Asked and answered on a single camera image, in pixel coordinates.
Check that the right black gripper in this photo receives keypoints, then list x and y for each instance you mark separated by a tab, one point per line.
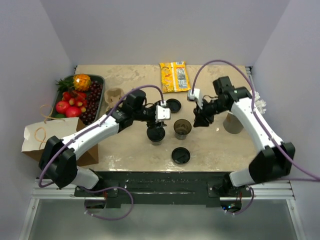
201	118

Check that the purple grapes bunch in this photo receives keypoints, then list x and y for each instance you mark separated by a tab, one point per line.
89	108

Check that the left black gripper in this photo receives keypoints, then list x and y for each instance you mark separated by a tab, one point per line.
152	123

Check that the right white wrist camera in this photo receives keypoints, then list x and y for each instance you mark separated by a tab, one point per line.
195	95

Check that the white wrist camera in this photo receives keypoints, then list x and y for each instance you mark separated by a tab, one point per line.
162	111
195	95

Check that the black fruit tray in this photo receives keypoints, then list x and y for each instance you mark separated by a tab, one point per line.
66	85

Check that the black cup lid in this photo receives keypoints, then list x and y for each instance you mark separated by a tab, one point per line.
155	134
174	105
180	155

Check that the red apple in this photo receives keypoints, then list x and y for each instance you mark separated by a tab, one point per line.
73	112
62	106

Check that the orange toy pineapple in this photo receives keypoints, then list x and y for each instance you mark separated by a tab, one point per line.
81	82

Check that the cardboard cup carrier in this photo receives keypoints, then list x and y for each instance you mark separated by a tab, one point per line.
112	96

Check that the yellow snack bag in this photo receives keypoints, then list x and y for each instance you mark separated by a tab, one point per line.
174	77

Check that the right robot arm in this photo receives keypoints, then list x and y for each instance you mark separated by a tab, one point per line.
270	162

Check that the small red fruits cluster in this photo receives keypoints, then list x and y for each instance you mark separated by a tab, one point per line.
76	99

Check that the aluminium frame rail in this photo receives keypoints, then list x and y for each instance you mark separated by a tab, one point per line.
278	190

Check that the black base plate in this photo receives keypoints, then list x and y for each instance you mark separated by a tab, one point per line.
164	188

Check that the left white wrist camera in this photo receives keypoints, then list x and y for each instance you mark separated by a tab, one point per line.
162	111

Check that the green lime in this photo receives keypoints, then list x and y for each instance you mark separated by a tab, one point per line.
59	116

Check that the dark coffee cup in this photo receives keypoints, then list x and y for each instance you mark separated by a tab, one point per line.
156	142
182	128

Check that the brown paper bag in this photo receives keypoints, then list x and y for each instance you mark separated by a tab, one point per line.
37	134

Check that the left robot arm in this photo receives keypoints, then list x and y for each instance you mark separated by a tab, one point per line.
60	155

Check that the grey straw holder cup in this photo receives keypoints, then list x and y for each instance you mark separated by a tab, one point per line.
232	124

